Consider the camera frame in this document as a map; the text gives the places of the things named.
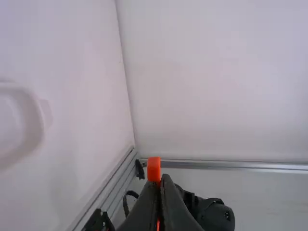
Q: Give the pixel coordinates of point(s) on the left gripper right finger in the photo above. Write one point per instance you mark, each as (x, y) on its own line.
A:
(175, 211)

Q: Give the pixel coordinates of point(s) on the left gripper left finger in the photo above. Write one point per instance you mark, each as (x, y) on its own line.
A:
(146, 209)

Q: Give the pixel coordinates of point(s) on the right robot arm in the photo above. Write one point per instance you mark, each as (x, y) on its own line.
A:
(216, 211)

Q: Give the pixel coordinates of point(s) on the silver rails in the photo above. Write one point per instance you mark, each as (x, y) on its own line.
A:
(113, 183)

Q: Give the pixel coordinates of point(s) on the white dish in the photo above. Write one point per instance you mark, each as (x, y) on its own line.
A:
(26, 106)

